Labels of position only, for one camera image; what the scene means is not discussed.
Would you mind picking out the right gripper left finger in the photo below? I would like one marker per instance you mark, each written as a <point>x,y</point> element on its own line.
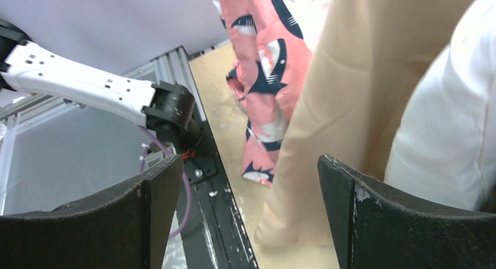
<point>124,226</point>

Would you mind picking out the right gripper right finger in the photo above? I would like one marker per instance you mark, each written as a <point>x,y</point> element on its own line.
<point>374,225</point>

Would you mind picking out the pink shark print shorts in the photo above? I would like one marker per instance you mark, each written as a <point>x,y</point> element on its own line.
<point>273,41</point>

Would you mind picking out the white shorts on hanger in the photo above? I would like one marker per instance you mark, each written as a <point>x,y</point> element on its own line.
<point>444,148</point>

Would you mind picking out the beige shorts on hanger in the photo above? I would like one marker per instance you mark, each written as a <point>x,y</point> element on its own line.
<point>370,57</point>

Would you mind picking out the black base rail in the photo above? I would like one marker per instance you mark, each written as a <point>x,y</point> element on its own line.
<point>215,235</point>

